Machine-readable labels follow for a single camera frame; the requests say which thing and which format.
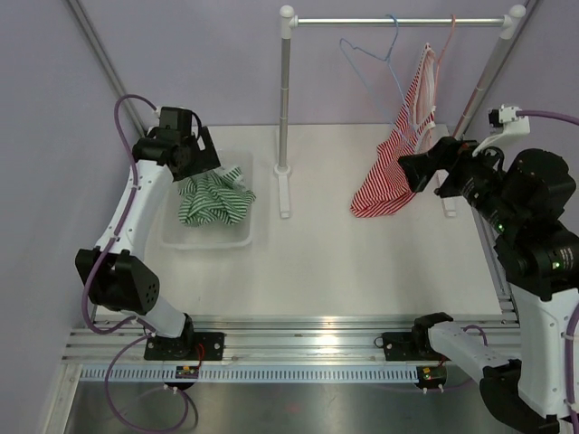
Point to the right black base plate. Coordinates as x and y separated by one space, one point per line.
399 347

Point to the white slotted cable duct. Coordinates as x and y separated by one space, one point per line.
253 374

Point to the pink wire hanger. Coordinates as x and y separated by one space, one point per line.
445 45

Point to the green striped tank top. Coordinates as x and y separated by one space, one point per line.
220 195

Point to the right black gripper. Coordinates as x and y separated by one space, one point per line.
449 153

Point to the silver clothes rack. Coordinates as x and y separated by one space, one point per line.
289 21

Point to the red striped tank top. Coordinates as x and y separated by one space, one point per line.
385 189

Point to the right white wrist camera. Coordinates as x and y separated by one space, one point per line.
506 126

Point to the aluminium mounting rail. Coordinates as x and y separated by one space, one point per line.
306 340

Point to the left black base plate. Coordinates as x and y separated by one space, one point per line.
205 346

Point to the blue wire hanger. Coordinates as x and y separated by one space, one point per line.
378 98

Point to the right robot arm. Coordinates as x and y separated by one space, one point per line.
538 391

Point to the clear plastic basket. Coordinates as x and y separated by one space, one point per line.
172 234

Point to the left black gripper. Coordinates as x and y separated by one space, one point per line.
205 158

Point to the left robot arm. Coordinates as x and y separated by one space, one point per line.
114 272

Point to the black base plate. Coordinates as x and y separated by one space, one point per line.
205 346
399 347

